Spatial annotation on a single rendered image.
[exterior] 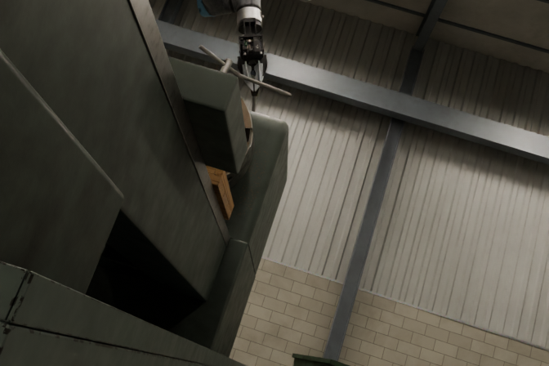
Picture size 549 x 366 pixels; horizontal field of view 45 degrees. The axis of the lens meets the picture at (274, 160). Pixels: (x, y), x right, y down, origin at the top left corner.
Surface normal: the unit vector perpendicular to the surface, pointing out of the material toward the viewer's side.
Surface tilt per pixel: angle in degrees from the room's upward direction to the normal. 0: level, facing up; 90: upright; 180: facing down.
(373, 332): 90
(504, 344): 90
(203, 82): 90
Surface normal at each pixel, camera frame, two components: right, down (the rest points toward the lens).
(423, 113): 0.02, -0.31
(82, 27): 0.95, 0.29
